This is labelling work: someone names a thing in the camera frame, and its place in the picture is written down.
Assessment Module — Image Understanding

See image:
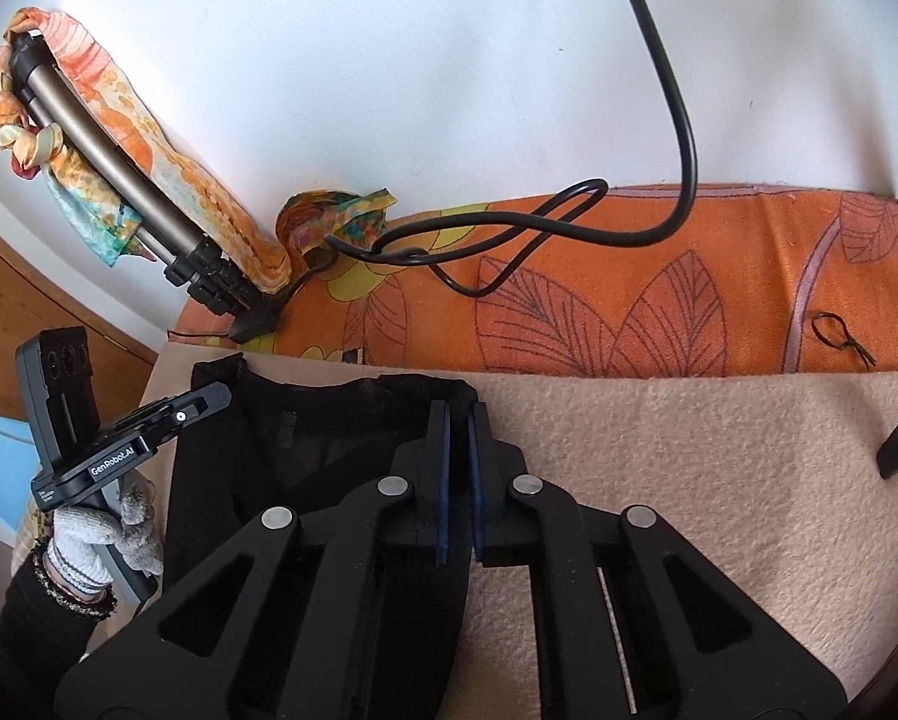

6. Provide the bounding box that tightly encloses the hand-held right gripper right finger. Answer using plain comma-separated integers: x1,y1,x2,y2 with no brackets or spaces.
467,401,847,720

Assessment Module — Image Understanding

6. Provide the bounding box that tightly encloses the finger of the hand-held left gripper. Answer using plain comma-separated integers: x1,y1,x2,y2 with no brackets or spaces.
149,381,235,445

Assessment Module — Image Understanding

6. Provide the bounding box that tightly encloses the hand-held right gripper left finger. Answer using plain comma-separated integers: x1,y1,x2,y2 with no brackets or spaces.
53,399,453,720

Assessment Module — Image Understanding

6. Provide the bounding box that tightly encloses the black t-shirt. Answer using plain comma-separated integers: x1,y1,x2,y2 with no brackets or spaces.
165,358,480,720

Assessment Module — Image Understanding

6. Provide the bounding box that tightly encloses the person's left forearm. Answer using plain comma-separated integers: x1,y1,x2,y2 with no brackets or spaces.
0,544,120,683

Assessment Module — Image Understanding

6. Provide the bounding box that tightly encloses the person's left hand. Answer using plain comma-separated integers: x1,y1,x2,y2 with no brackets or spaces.
44,474,166,595

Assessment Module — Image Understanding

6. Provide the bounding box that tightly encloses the beige towel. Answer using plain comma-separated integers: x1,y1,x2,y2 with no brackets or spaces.
14,349,898,702

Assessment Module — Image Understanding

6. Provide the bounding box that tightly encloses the small colourful cloth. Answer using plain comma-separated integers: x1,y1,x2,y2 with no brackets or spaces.
276,187,399,271

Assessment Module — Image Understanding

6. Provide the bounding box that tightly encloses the orange floral bed sheet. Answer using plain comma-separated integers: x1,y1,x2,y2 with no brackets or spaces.
167,181,898,380

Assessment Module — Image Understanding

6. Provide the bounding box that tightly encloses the folded grey tripod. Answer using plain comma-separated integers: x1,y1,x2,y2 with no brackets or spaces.
10,30,289,342

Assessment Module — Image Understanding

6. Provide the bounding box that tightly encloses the folded tripod with colourful scarf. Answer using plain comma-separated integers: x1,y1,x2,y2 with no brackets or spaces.
0,7,292,293

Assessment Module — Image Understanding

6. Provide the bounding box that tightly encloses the black hair tie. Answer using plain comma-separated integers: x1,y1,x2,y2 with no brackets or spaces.
812,311,877,370

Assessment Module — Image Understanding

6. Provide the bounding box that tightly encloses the black power cable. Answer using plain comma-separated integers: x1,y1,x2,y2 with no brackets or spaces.
321,0,699,297

